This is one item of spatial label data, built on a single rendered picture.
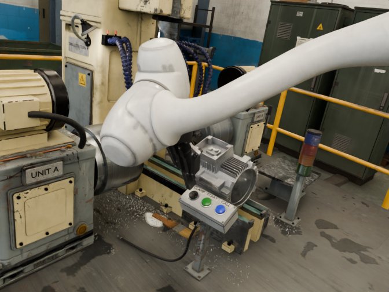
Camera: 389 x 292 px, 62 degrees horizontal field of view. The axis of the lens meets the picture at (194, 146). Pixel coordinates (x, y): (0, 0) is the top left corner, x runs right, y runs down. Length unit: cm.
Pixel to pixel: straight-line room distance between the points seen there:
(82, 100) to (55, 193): 62
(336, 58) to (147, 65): 35
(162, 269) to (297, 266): 48
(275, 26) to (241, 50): 286
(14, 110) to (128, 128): 42
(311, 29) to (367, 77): 94
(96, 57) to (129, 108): 86
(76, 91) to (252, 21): 621
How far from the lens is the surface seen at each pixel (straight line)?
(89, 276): 110
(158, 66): 67
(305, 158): 139
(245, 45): 753
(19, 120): 92
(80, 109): 155
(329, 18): 445
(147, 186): 147
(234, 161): 120
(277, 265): 126
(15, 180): 95
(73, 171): 103
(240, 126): 169
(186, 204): 99
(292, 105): 462
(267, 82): 56
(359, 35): 61
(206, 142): 128
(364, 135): 426
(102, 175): 113
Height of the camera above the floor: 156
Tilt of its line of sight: 21 degrees down
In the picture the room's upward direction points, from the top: 9 degrees clockwise
